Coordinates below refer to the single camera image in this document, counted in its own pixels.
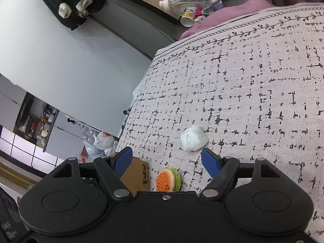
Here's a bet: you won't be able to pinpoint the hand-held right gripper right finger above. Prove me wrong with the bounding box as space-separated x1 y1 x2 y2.
198 147 284 200

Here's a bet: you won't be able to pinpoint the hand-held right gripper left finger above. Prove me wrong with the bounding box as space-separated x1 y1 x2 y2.
48 147 134 200

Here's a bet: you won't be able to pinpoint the brown cardboard box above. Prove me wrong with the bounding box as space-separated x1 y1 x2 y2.
119 157 150 195

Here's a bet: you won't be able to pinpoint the white paper ball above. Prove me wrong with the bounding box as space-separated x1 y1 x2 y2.
180 125 209 153

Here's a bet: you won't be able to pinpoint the orange green burger plush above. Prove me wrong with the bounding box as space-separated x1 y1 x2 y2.
156 167 182 192

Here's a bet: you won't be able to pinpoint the white red plastic bag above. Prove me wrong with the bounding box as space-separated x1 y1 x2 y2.
94 132 115 156

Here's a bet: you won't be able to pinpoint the grey plastic bag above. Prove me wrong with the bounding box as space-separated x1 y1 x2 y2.
81 127 102 157

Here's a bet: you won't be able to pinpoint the white kitchen cabinet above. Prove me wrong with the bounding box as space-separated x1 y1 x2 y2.
43 110 94 155

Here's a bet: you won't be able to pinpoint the white black patterned blanket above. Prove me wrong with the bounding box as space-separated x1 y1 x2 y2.
118 2 324 236

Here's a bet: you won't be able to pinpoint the row of kitchen utensils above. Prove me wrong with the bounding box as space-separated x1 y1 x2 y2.
13 94 60 152

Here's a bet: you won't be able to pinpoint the black printed box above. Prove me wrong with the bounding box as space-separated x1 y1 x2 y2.
0 185 28 243

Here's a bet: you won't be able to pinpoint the clear plastic bottle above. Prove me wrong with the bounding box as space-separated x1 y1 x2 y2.
159 0 212 14

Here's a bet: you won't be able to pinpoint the hanging dark and cream clothes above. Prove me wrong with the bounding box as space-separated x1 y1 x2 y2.
32 0 107 31

